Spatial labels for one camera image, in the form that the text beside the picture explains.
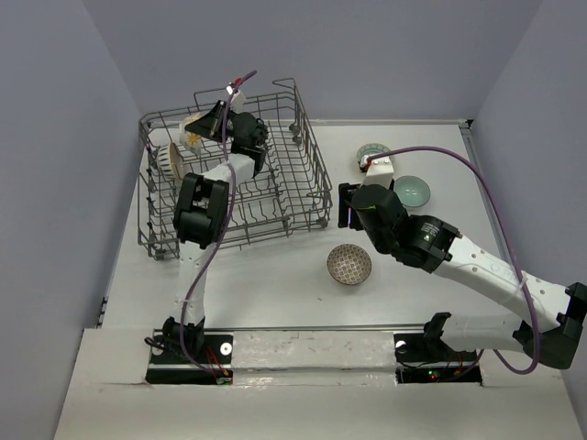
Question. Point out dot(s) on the brown patterned bowl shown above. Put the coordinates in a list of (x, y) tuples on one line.
[(349, 264)]

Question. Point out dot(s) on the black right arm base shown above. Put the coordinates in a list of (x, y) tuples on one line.
[(420, 362)]

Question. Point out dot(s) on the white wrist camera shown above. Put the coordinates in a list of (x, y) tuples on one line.
[(377, 171), (237, 102)]

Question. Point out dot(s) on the plain teal bowl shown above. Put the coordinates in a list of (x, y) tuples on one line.
[(412, 191)]

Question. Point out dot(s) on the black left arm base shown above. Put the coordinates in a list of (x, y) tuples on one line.
[(168, 364)]

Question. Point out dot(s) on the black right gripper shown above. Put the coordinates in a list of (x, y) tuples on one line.
[(346, 191)]

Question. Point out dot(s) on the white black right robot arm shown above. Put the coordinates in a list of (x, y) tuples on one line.
[(542, 320)]

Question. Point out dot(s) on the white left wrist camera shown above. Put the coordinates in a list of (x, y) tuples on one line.
[(237, 102)]

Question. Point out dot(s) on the orange flower bowl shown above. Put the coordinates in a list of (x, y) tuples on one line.
[(190, 141)]

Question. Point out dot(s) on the teal yellow sun bowl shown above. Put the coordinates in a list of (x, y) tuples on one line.
[(367, 150)]

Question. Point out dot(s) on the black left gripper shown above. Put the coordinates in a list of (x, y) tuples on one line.
[(208, 124)]

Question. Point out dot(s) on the grey wire dish rack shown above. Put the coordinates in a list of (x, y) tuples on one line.
[(291, 193)]

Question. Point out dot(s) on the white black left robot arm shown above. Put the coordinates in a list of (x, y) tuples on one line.
[(202, 212)]

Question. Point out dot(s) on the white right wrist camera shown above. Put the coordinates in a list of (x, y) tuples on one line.
[(377, 171)]

